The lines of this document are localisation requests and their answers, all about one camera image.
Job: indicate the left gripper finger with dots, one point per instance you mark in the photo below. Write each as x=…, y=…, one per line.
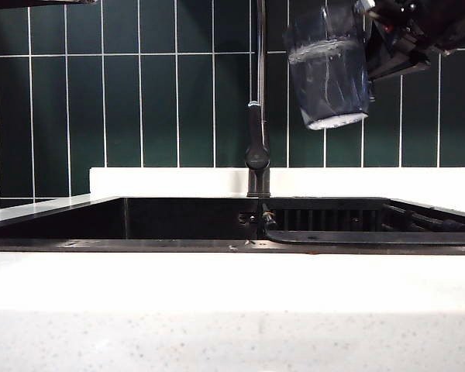
x=42, y=2

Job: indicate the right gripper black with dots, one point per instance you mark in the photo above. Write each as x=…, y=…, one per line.
x=438, y=23

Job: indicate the clear faceted plastic mug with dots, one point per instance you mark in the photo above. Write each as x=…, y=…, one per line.
x=329, y=85

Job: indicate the black tall kitchen faucet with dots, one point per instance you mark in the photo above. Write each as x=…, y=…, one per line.
x=260, y=58

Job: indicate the black undermount sink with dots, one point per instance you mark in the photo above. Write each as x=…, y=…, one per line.
x=139, y=221

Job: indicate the black slatted drain basket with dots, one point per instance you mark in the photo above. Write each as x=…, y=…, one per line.
x=325, y=220

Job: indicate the black roll-up rod rack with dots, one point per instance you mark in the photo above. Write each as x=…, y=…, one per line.
x=372, y=237

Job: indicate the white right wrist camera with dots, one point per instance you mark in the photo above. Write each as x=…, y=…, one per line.
x=365, y=5

